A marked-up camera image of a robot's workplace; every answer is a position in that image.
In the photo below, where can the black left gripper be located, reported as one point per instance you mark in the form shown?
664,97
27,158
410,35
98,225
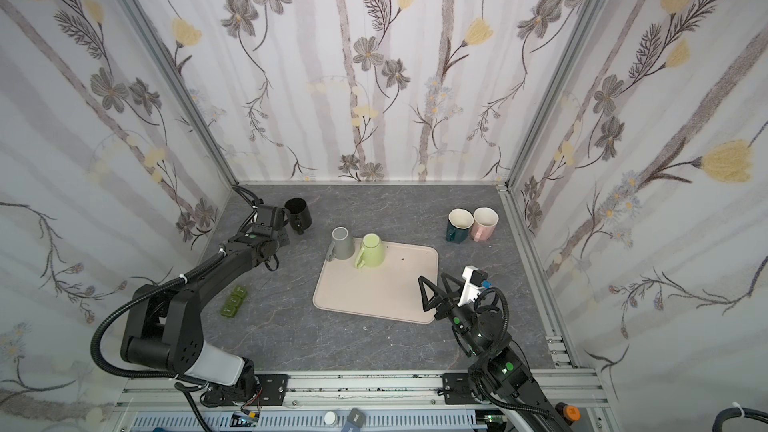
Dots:
279,218

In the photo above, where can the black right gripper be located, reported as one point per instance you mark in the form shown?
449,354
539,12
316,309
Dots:
450,300

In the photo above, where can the black mug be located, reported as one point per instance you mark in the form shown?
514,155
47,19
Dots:
299,216

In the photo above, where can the light green mug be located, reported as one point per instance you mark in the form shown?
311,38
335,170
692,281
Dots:
372,252

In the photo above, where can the dark green mug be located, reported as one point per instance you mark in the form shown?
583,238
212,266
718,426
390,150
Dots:
459,224

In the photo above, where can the pink mug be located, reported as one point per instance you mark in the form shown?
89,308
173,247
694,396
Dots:
485,220

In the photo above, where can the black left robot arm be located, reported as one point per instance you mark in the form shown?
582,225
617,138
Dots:
159,332

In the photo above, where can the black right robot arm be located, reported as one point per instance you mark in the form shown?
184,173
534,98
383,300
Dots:
479,316

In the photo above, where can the grey mug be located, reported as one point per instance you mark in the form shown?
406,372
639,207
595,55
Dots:
342,246

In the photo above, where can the beige plastic tray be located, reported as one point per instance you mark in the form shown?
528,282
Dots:
390,291

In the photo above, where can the orange capped button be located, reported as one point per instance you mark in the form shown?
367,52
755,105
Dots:
569,413

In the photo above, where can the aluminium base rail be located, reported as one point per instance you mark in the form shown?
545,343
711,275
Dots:
321,401

